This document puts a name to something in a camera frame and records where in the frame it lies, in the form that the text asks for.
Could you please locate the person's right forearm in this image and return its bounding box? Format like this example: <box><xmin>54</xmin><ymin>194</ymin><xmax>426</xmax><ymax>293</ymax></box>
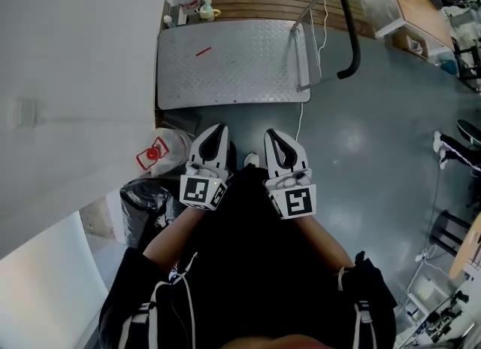
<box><xmin>295</xmin><ymin>214</ymin><xmax>356</xmax><ymax>270</ymax></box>

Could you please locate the person's black clothing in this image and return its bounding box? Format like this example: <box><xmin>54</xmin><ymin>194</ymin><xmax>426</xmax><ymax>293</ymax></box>
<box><xmin>98</xmin><ymin>139</ymin><xmax>398</xmax><ymax>349</ymax></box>

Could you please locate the white wall socket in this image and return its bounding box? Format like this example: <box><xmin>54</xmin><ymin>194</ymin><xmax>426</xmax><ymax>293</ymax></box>
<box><xmin>10</xmin><ymin>96</ymin><xmax>39</xmax><ymax>131</ymax></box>

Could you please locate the round wooden table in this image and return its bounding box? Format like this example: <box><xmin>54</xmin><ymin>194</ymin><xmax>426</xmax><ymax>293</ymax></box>
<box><xmin>448</xmin><ymin>213</ymin><xmax>481</xmax><ymax>281</ymax></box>

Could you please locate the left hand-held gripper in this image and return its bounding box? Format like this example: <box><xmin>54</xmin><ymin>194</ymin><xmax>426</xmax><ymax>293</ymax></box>
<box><xmin>179</xmin><ymin>123</ymin><xmax>231</xmax><ymax>212</ymax></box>

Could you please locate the small pale bottle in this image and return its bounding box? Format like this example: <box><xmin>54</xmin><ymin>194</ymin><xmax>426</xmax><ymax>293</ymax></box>
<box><xmin>198</xmin><ymin>0</ymin><xmax>222</xmax><ymax>23</ymax></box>

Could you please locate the white wire on clothing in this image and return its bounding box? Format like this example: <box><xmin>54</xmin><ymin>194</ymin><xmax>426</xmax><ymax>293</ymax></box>
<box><xmin>153</xmin><ymin>251</ymin><xmax>199</xmax><ymax>349</ymax></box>

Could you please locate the black metal frame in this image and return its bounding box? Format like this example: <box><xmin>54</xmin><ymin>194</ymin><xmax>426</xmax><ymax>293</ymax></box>
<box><xmin>449</xmin><ymin>35</ymin><xmax>481</xmax><ymax>93</ymax></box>

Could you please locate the black stool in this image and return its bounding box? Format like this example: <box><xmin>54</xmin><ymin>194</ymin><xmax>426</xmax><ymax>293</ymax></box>
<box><xmin>428</xmin><ymin>209</ymin><xmax>473</xmax><ymax>259</ymax></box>

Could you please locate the person's left forearm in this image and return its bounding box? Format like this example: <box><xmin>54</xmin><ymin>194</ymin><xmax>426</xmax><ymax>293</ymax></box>
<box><xmin>142</xmin><ymin>204</ymin><xmax>207</xmax><ymax>266</ymax></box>

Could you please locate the wooden slatted platform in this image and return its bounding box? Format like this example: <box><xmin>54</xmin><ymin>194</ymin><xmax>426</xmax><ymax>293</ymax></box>
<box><xmin>160</xmin><ymin>0</ymin><xmax>377</xmax><ymax>41</ymax></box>

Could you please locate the white cable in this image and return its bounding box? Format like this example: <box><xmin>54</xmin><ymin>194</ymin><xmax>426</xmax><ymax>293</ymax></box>
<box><xmin>295</xmin><ymin>102</ymin><xmax>305</xmax><ymax>143</ymax></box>
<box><xmin>309</xmin><ymin>0</ymin><xmax>381</xmax><ymax>82</ymax></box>

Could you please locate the metal platform cart black handle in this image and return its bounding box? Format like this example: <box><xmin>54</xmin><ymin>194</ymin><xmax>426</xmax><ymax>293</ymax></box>
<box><xmin>155</xmin><ymin>0</ymin><xmax>362</xmax><ymax>111</ymax></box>

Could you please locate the bin with black bag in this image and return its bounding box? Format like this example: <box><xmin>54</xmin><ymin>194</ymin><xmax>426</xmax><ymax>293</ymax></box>
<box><xmin>119</xmin><ymin>177</ymin><xmax>178</xmax><ymax>251</ymax></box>

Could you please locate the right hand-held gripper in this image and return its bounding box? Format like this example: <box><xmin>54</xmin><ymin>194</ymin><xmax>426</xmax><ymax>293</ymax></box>
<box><xmin>262</xmin><ymin>128</ymin><xmax>317</xmax><ymax>221</ymax></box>

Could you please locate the wooden desk with white frame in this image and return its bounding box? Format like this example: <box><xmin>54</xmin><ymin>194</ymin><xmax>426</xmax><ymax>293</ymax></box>
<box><xmin>375</xmin><ymin>0</ymin><xmax>458</xmax><ymax>63</ymax></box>

